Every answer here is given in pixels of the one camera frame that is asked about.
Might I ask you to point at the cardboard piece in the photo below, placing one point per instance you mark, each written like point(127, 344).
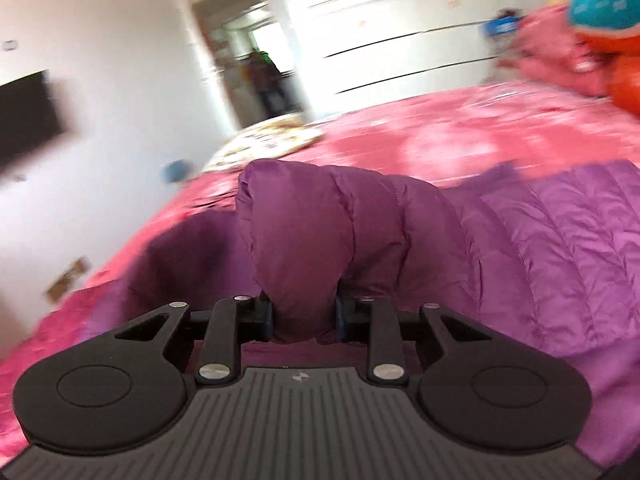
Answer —
point(67, 280)

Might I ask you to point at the black wall television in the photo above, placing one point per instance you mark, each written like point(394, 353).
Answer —
point(25, 120)

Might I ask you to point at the pink heart print blanket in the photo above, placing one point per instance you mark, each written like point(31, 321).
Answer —
point(425, 130)

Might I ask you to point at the yellow patterned pillow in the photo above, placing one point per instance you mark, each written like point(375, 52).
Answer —
point(270, 137)

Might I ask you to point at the pink printed pillow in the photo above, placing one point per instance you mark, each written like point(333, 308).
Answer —
point(550, 45)

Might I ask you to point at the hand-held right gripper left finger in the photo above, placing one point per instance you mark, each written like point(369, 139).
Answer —
point(269, 322)

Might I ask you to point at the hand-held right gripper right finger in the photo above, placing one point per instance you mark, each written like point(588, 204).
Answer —
point(340, 320)

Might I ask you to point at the white wardrobe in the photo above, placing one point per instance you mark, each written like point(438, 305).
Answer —
point(400, 35)

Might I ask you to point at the blue round stool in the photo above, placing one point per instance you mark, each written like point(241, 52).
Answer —
point(177, 171)

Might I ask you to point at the orange teal folded quilt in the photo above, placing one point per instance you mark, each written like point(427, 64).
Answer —
point(610, 25)

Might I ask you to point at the blue storage box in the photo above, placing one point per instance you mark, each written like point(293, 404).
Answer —
point(502, 25)

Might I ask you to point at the purple down jacket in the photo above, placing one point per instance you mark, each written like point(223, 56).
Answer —
point(350, 240)

